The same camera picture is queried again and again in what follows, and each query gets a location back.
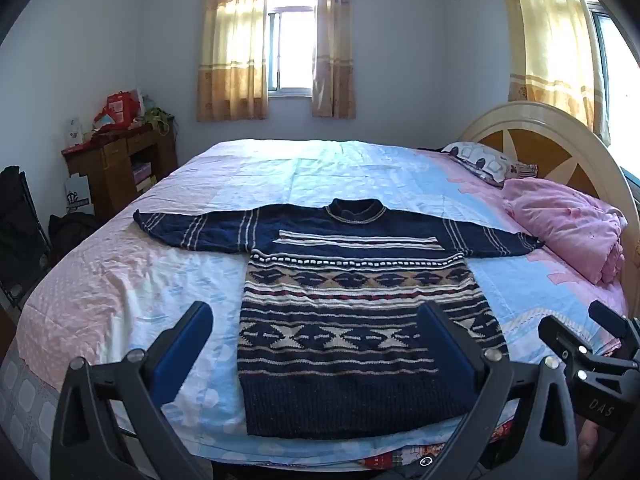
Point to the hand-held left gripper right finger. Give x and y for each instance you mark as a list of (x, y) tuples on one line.
[(450, 355)]

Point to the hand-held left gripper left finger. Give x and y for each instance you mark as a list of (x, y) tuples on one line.
[(187, 345)]

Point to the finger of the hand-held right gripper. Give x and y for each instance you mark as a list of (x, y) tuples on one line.
[(610, 317), (560, 332)]

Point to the navy patterned knit sweater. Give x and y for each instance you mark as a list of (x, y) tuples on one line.
[(340, 310)]

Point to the person's right hand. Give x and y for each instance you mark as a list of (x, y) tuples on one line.
[(589, 442)]

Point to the bed with pastel patterned sheet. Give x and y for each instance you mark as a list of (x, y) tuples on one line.
[(165, 280)]

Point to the pink quilt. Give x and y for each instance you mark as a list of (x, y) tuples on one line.
[(565, 225)]

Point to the colourful printed bed cover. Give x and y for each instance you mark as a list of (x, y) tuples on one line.
[(387, 460)]

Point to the black backpack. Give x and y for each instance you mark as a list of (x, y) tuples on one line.
[(72, 235)]

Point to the pink box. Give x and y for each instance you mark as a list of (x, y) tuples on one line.
[(144, 175)]

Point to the cream and wood headboard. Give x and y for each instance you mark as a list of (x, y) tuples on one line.
[(550, 145)]

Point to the white paper bag black print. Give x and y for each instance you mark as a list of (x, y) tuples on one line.
[(79, 195)]

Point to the white patterned pillow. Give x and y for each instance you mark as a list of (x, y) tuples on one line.
[(482, 160)]

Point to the brown wooden desk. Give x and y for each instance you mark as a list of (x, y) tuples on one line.
[(110, 170)]

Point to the black folding chair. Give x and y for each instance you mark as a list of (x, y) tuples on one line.
[(20, 230)]

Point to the white card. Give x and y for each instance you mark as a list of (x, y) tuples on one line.
[(74, 132)]

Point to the red gift bags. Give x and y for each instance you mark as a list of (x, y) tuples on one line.
[(120, 107)]

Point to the yellow curtain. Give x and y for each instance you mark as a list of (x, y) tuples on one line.
[(332, 45), (232, 45), (550, 35)]

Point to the window with dark frame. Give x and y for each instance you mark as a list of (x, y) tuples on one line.
[(617, 60)]

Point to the window with white frame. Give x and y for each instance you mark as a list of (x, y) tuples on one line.
[(295, 45)]

